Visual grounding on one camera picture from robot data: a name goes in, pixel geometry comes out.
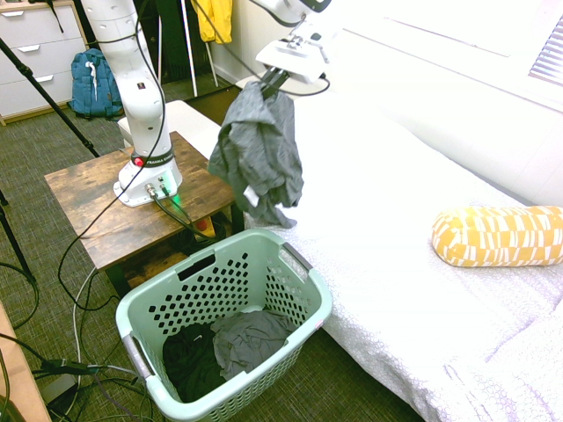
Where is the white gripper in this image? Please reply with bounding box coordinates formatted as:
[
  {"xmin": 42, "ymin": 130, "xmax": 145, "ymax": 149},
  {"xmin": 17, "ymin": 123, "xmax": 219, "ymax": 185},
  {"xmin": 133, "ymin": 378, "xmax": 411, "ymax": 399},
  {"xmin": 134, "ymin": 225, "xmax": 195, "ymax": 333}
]
[{"xmin": 254, "ymin": 40, "xmax": 331, "ymax": 97}]

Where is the grey shirt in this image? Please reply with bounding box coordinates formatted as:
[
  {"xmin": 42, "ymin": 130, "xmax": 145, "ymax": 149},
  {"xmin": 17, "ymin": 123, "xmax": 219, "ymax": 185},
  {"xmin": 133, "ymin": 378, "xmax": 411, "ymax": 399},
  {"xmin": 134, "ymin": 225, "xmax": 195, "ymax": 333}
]
[{"xmin": 207, "ymin": 80, "xmax": 305, "ymax": 229}]

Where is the white clothes rack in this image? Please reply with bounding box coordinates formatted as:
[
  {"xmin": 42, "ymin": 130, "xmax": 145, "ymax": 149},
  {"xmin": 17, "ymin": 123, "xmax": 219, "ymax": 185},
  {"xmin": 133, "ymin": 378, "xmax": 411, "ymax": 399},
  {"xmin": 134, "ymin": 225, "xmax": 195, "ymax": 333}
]
[{"xmin": 182, "ymin": 0, "xmax": 220, "ymax": 98}]

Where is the mint green laundry basket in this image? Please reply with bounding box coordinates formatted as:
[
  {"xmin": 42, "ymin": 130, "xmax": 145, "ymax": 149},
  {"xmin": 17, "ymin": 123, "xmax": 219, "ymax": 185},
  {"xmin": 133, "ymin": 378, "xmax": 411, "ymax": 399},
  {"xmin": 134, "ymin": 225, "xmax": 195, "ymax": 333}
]
[{"xmin": 114, "ymin": 228, "xmax": 334, "ymax": 422}]

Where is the yellow jacket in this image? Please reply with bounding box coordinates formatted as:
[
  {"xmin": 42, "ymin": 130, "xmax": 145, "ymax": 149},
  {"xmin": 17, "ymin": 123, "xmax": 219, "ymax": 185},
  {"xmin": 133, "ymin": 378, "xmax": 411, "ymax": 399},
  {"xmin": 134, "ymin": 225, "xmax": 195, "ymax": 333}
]
[{"xmin": 195, "ymin": 0, "xmax": 234, "ymax": 45}]

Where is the cream upholstered bench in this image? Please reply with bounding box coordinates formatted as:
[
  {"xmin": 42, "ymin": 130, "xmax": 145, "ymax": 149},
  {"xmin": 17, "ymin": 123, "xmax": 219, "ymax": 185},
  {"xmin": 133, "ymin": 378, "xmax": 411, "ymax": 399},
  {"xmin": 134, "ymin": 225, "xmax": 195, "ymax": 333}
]
[{"xmin": 117, "ymin": 99, "xmax": 223, "ymax": 150}]

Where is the blue backpack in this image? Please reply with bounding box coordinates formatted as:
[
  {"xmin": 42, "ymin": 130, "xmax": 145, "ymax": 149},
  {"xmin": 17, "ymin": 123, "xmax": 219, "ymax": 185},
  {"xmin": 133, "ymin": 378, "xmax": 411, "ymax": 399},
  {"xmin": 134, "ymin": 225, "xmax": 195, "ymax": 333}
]
[{"xmin": 69, "ymin": 47, "xmax": 125, "ymax": 120}]

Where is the white bed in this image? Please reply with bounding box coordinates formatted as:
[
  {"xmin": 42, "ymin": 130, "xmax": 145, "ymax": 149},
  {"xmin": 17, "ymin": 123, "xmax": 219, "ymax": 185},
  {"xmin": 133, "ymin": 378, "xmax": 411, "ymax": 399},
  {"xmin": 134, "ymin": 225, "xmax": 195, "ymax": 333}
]
[{"xmin": 188, "ymin": 83, "xmax": 563, "ymax": 422}]

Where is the rustic wooden side table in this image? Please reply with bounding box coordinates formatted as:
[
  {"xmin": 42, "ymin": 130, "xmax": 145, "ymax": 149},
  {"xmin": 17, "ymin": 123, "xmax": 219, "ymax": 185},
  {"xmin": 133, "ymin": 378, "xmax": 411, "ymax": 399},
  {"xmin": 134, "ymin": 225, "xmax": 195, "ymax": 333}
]
[{"xmin": 44, "ymin": 130, "xmax": 247, "ymax": 300}]

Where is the black tripod stand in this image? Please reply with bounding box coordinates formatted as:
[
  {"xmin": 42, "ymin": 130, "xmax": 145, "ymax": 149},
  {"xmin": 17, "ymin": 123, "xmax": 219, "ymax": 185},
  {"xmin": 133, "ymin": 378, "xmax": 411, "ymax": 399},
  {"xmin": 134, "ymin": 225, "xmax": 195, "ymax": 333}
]
[
  {"xmin": 0, "ymin": 188, "xmax": 37, "ymax": 285},
  {"xmin": 0, "ymin": 38, "xmax": 101, "ymax": 158}
]

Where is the white drawer dresser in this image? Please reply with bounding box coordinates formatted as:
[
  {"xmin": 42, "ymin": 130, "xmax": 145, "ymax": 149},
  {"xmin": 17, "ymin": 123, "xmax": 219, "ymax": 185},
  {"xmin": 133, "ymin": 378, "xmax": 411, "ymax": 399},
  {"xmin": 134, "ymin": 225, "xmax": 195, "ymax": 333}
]
[{"xmin": 0, "ymin": 0, "xmax": 89, "ymax": 127}]

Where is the grey garment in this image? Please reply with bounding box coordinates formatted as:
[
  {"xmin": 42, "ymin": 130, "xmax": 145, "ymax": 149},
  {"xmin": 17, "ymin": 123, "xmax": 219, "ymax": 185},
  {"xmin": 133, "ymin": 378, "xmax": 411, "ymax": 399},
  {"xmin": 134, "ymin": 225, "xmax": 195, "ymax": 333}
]
[{"xmin": 210, "ymin": 310, "xmax": 300, "ymax": 382}]

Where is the yellow white patterned bolster pillow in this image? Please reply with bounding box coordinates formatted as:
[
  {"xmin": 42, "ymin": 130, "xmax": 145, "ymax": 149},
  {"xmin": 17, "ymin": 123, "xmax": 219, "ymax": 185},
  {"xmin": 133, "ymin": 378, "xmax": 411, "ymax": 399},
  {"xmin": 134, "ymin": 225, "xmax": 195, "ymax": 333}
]
[{"xmin": 430, "ymin": 205, "xmax": 563, "ymax": 268}]

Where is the window blind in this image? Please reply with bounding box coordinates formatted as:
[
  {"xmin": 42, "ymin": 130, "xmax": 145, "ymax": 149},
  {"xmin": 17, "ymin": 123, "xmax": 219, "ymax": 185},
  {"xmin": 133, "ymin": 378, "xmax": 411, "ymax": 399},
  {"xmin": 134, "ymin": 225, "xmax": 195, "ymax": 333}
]
[{"xmin": 527, "ymin": 25, "xmax": 563, "ymax": 87}]

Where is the black garment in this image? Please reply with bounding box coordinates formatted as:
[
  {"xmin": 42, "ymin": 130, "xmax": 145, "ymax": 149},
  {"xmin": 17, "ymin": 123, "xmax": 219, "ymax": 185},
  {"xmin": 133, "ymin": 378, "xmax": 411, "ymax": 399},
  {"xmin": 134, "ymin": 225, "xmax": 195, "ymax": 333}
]
[{"xmin": 162, "ymin": 324, "xmax": 228, "ymax": 404}]

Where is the grey power adapter box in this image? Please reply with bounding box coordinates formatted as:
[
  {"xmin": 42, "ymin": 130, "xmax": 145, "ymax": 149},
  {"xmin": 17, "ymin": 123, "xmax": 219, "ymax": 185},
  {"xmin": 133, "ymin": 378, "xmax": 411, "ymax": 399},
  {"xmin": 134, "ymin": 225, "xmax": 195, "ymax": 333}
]
[{"xmin": 41, "ymin": 373, "xmax": 80, "ymax": 404}]

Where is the light wooden desk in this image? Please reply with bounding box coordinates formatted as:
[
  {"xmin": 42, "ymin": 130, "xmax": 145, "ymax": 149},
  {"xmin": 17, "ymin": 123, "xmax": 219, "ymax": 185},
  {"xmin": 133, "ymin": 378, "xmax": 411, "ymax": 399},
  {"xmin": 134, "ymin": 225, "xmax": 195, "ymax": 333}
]
[{"xmin": 0, "ymin": 302, "xmax": 52, "ymax": 422}]

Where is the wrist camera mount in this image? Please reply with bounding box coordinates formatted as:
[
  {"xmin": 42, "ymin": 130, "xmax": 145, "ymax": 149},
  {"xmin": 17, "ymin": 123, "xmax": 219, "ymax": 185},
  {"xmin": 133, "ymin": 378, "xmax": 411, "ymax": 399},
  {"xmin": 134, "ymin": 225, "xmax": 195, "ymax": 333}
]
[{"xmin": 281, "ymin": 30, "xmax": 331, "ymax": 58}]

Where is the thin black camera cable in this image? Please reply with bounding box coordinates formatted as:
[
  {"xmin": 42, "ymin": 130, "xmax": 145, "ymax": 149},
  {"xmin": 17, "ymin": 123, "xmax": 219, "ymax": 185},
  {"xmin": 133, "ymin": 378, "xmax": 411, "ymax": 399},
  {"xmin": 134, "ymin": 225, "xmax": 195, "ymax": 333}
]
[{"xmin": 56, "ymin": 0, "xmax": 332, "ymax": 311}]

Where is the grey ethernet cable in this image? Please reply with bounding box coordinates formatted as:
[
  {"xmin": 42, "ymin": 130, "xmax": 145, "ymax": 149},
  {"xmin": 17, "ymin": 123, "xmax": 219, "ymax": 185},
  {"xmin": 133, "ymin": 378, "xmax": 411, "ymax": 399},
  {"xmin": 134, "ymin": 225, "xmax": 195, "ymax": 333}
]
[{"xmin": 160, "ymin": 186, "xmax": 216, "ymax": 241}]

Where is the thick black power cable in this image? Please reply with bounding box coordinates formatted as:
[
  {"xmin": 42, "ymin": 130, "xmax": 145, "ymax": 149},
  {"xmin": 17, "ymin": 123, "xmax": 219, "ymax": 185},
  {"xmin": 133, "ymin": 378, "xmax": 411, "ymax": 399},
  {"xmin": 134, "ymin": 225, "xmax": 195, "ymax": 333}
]
[{"xmin": 149, "ymin": 188, "xmax": 212, "ymax": 242}]

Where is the white floor cable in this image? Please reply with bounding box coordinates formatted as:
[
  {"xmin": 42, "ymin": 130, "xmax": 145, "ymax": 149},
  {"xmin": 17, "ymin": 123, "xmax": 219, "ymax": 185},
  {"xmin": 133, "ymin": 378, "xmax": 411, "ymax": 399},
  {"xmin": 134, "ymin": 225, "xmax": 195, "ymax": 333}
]
[{"xmin": 71, "ymin": 266, "xmax": 99, "ymax": 368}]

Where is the black cable connector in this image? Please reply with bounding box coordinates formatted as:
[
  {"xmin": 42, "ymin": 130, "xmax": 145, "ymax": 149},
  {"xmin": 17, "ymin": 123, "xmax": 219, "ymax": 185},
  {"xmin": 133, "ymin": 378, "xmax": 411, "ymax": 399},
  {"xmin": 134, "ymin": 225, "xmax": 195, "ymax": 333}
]
[{"xmin": 41, "ymin": 358, "xmax": 96, "ymax": 376}]

